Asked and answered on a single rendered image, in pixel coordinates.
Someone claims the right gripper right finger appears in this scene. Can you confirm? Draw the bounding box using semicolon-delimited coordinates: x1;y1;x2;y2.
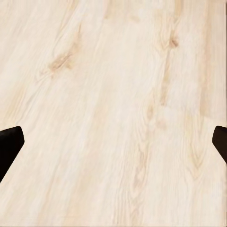
212;125;227;164

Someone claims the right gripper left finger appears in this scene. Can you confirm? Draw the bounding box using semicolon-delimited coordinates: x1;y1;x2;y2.
0;126;25;182

